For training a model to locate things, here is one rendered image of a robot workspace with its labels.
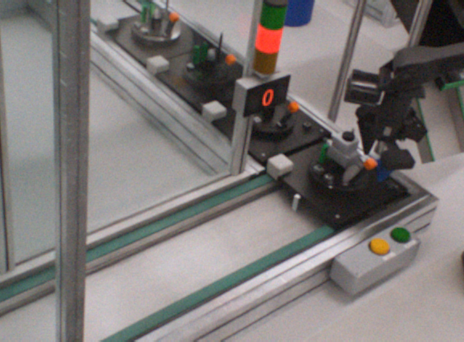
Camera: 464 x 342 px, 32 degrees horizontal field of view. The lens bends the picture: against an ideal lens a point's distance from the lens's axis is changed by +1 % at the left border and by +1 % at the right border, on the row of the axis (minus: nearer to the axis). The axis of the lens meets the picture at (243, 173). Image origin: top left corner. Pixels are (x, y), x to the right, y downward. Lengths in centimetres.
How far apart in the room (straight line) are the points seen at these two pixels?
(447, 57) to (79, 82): 82
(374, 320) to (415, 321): 9
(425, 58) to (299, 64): 101
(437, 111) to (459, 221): 28
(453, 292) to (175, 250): 63
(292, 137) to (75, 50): 115
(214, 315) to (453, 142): 82
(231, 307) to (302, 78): 106
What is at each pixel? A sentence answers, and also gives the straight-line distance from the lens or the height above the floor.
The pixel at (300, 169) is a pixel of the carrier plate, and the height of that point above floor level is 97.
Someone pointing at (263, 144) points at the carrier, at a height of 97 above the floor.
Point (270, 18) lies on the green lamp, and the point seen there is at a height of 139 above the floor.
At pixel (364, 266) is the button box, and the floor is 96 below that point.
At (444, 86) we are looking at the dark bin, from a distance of 187.
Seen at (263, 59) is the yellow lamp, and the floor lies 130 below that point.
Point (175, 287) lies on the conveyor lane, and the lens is 162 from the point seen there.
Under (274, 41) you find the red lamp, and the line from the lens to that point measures 161.
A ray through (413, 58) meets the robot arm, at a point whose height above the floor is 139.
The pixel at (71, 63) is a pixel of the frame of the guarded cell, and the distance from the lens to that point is 90.
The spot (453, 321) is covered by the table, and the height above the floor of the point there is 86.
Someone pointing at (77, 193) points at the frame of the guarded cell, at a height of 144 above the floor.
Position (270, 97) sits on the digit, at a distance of 168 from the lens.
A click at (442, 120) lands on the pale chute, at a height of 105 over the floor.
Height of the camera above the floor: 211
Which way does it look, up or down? 38 degrees down
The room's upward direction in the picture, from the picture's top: 10 degrees clockwise
